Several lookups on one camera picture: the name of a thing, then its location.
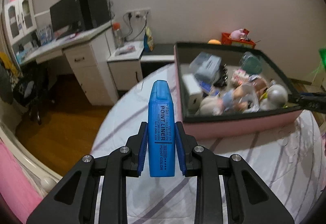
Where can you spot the clear plastic bottle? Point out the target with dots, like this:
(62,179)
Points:
(250,63)

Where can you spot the white wall socket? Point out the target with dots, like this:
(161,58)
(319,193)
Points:
(138,12)

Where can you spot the blue white box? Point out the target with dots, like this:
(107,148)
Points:
(44,34)

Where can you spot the red toy crate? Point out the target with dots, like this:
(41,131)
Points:
(229,39)

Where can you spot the white glass door cabinet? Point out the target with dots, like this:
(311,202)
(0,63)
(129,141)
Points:
(17,20)

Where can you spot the pink pig plush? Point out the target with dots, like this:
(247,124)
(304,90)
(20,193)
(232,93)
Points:
(236,33)

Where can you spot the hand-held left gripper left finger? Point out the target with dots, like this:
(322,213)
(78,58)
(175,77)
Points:
(141,152)

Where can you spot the pink storage box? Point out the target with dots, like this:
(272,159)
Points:
(229,127)

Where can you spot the silver egg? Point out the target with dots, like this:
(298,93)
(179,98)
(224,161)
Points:
(276,95)

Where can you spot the black office chair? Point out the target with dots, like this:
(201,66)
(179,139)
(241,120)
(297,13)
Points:
(28,88)

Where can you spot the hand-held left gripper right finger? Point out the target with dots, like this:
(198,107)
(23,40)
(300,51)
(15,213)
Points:
(182,150)

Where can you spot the orange octopus plush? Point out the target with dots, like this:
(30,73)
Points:
(214,41)

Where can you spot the small doll figure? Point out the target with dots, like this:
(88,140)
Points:
(236,94)

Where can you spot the pink block cat figure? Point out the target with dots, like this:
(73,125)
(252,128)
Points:
(240,76)

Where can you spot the dark patterned jacket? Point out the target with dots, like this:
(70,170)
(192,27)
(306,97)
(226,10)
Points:
(6,78)

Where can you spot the white desk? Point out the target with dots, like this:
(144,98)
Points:
(96,78)

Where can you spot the pink bed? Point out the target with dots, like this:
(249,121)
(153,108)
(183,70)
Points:
(15,170)

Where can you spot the black speakers stack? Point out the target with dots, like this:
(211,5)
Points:
(94,9)

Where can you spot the blue yellow snack bag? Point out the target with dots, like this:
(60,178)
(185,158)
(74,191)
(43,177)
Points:
(149,40)

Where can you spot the white nightstand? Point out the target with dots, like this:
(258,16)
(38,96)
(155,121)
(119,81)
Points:
(124,71)

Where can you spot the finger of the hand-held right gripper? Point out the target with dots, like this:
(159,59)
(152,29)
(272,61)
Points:
(313,95)

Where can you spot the black monitor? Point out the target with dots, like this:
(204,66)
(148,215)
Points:
(66,12)

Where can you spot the blue highlighter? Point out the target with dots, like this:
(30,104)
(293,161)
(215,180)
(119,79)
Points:
(160,124)

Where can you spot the clear plastic case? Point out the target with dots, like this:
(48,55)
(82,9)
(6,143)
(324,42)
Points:
(206,66)

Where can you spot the black top low bench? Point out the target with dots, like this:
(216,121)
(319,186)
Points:
(163,49)

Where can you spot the white charger cube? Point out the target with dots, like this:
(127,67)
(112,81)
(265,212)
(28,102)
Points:
(191,86)

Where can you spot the pink booklet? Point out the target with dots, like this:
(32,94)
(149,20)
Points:
(124,50)

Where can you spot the orange cap water bottle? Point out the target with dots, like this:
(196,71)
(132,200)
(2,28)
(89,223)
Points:
(117,35)

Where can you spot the black hair clip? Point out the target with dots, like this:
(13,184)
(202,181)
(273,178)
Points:
(221,77)

